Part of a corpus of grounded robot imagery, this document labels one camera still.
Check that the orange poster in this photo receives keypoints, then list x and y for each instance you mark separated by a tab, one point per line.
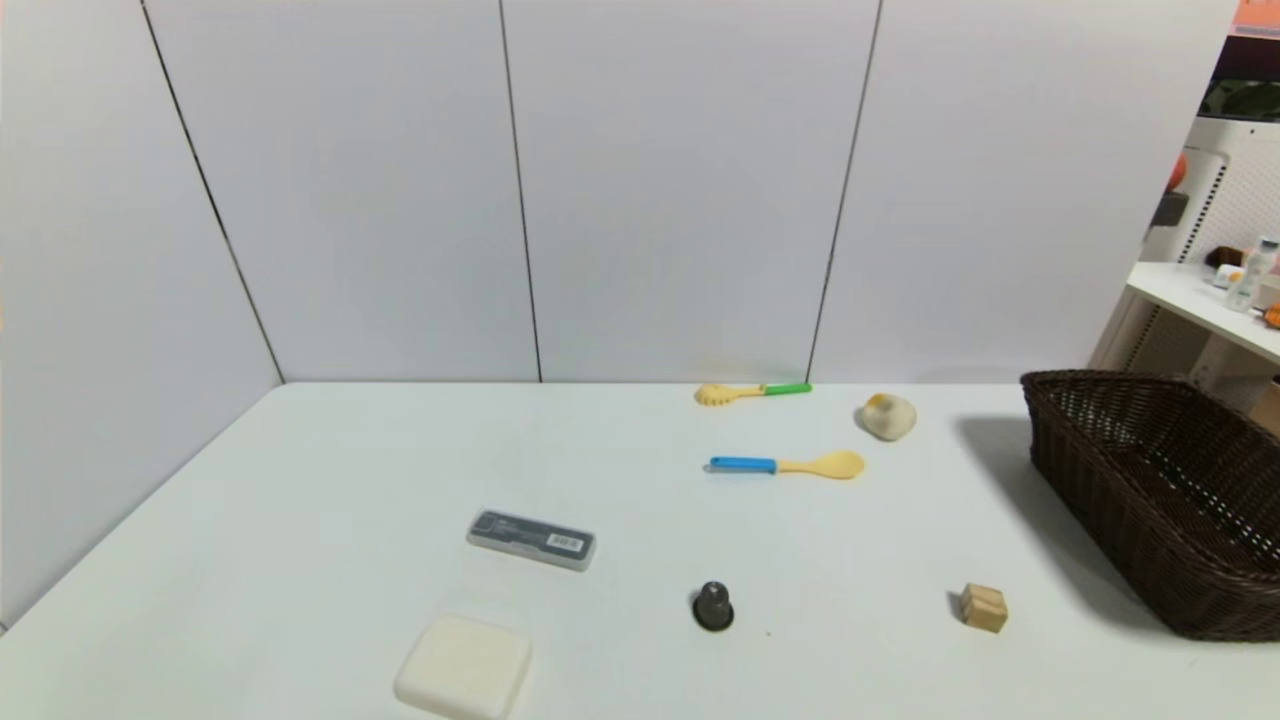
1258	15

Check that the clear plastic bottle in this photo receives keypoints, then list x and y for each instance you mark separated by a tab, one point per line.
1255	275

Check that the white pegboard panel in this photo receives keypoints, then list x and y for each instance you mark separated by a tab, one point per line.
1240	190

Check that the grey rectangular case with barcode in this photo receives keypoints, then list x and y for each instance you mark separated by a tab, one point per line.
531	540

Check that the small white orange container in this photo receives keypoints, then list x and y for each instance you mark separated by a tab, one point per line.
1230	276

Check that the white shelf board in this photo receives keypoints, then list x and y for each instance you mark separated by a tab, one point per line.
1195	295

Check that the black round knob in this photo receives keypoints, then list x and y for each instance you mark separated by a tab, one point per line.
713	607

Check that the dark brown wicker basket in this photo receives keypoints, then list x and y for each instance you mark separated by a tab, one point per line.
1130	500

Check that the small wooden cube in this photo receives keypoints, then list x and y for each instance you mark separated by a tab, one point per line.
984	607

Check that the cream white square soap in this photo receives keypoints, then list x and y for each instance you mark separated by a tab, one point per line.
464	666

